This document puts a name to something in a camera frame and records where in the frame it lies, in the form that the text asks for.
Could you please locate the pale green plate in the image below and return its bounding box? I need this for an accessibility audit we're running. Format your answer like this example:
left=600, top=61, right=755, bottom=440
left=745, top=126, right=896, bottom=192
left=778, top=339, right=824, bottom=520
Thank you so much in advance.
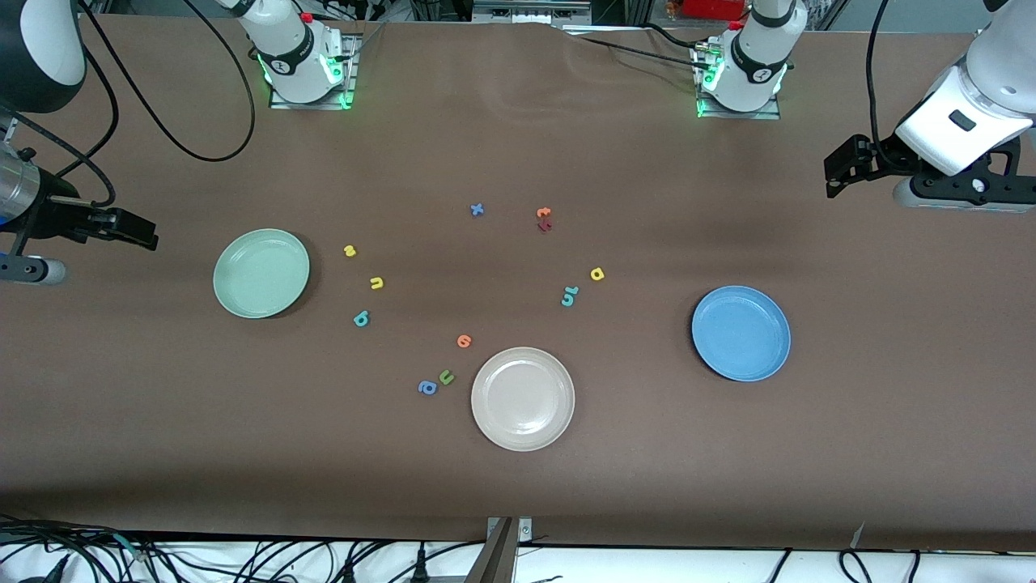
left=213, top=228, right=311, bottom=320

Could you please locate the blue plate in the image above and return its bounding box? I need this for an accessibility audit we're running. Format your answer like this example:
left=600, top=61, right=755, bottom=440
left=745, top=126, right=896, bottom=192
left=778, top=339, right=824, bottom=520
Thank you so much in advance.
left=691, top=285, right=792, bottom=383

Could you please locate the red object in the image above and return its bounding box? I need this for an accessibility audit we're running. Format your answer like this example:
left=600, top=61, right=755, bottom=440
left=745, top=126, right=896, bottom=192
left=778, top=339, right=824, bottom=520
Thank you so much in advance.
left=678, top=0, right=749, bottom=22

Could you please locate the silver equipment box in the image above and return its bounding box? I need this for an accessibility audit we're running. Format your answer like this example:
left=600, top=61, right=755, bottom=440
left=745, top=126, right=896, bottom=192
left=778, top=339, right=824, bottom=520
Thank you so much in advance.
left=472, top=0, right=593, bottom=25

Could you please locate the beige plate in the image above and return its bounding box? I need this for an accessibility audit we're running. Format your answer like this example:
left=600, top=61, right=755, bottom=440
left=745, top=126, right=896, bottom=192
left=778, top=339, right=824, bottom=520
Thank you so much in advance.
left=471, top=347, right=576, bottom=453

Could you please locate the brown table cover sheet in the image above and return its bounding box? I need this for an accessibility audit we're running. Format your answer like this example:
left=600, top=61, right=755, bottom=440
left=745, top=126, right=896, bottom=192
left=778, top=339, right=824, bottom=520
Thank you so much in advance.
left=0, top=12, right=1036, bottom=553

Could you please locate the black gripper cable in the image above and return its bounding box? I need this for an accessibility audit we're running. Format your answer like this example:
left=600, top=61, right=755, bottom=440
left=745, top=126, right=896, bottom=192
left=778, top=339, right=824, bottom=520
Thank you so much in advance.
left=0, top=109, right=116, bottom=207

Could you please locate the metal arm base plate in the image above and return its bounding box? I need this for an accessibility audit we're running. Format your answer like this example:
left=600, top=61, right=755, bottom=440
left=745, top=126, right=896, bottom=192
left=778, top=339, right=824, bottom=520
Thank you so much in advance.
left=693, top=40, right=783, bottom=121
left=269, top=32, right=359, bottom=111

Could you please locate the black base cable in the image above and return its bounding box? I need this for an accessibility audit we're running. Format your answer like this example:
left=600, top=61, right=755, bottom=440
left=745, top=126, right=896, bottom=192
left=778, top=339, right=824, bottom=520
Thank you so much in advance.
left=635, top=23, right=717, bottom=53
left=567, top=31, right=707, bottom=70

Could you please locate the aluminium table bracket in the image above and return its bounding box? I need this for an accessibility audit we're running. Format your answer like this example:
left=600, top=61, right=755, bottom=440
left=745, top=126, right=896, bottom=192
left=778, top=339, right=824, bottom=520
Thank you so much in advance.
left=465, top=517, right=533, bottom=583

